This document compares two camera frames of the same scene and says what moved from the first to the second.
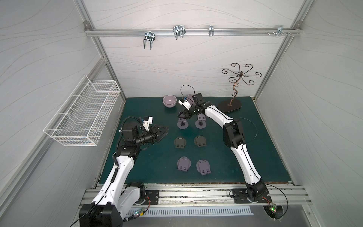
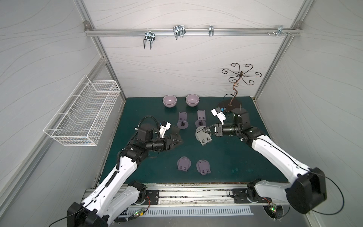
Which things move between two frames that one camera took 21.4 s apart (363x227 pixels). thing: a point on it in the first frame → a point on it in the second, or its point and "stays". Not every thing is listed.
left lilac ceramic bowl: x=169 y=101 stays
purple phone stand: x=201 y=122 stays
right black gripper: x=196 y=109 → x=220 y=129
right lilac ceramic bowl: x=189 y=98 stays
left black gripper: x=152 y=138 → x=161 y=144
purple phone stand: x=182 y=123 stays
